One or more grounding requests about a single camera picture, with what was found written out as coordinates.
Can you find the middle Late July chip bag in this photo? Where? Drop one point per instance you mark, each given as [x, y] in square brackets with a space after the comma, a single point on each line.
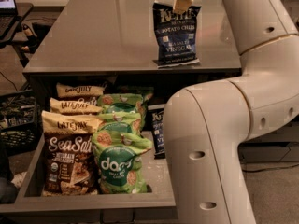
[73, 107]

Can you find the black plastic crate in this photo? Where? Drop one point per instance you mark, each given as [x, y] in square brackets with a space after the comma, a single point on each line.
[19, 122]

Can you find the open grey top drawer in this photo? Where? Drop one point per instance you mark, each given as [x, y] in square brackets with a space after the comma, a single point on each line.
[31, 207]

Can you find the blue kettle chip bag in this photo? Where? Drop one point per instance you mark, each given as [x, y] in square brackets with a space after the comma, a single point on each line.
[157, 115]
[175, 34]

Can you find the green dang chip bag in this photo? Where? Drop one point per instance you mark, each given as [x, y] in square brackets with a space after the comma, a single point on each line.
[121, 122]
[118, 156]
[120, 102]

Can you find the late july chip bag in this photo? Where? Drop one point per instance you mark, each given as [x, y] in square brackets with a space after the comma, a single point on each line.
[83, 90]
[73, 107]

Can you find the laptop computer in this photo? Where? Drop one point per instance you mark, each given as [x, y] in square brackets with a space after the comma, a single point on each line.
[8, 14]

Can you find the middle green Dang chip bag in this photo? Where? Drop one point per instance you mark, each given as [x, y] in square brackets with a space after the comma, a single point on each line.
[121, 122]

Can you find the rear Late July chip bag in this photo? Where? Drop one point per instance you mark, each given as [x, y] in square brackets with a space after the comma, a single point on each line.
[83, 90]

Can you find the farthest green chip bag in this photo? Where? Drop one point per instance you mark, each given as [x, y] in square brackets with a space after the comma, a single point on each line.
[145, 91]

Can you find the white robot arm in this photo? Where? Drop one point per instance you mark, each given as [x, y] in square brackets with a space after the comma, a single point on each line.
[204, 124]

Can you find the front brown Late July bag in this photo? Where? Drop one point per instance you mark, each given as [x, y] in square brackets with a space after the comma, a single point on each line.
[68, 151]

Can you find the rear green Dang chip bag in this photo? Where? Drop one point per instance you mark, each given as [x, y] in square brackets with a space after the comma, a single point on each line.
[120, 102]

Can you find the front green Dang chip bag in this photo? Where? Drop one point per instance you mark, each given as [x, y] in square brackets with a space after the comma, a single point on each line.
[118, 156]

